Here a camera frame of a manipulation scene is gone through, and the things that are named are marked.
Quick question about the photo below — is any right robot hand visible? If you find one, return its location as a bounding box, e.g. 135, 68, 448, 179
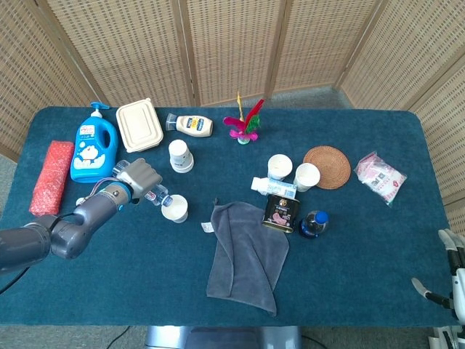
411, 228, 465, 324

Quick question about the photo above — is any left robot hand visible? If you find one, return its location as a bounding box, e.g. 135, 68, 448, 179
115, 158, 163, 204

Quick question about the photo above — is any clear plastic bottle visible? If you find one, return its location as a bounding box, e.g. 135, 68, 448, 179
111, 159, 177, 208

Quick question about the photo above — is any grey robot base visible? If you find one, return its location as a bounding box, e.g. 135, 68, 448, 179
145, 325, 302, 349

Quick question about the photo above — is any blue flower paper cup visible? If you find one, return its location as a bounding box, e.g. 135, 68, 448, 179
161, 194, 190, 224

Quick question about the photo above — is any blue detergent pump bottle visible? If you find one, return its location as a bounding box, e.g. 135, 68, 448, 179
69, 101, 119, 183

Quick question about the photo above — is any mayonnaise squeeze bottle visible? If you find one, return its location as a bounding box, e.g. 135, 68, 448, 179
165, 113, 214, 138

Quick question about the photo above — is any dark flower paper cup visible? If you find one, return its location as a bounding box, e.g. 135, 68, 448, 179
267, 153, 294, 182

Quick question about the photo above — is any cola bottle blue cap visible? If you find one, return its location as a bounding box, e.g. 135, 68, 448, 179
298, 209, 331, 240

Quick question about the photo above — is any green flower paper cup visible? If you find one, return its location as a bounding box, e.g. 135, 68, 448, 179
293, 162, 321, 193

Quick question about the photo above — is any stack of inverted paper cups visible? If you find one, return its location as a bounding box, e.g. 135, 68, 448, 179
168, 139, 195, 174

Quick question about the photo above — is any beige lidded lunch box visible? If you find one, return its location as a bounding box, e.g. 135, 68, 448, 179
116, 97, 164, 154

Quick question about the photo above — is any red bubble wrap roll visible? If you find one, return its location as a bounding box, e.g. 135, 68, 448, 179
28, 140, 75, 218

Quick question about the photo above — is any blue table cloth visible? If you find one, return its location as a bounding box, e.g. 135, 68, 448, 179
0, 106, 459, 326

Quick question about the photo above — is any colourful feather shuttlecock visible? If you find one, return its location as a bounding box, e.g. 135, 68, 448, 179
222, 91, 265, 145

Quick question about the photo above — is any pink printed plastic bag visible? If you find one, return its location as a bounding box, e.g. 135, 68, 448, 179
353, 151, 408, 208

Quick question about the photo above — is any grey microfibre towel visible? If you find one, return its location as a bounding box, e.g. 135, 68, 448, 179
201, 198, 291, 318

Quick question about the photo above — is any black luncheon meat can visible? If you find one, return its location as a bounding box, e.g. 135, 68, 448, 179
261, 193, 301, 234

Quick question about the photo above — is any bamboo folding screen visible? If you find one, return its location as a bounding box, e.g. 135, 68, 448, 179
0, 0, 465, 233

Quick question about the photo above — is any round woven rattan coaster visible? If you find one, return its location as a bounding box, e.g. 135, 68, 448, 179
303, 145, 352, 190

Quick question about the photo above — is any black floor cable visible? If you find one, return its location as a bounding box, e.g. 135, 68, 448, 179
107, 326, 131, 349
301, 333, 323, 349

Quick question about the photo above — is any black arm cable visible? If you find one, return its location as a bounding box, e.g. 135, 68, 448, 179
0, 267, 32, 295

